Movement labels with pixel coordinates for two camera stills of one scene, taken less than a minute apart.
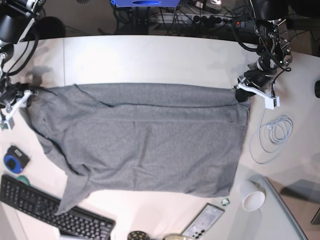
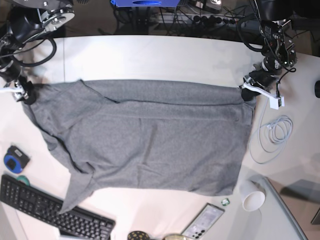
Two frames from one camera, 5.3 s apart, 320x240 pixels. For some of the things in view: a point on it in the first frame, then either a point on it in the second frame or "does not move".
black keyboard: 78,222 does not move
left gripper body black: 9,91 to 11,73
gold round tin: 174,236 does not move
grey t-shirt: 177,139 does not move
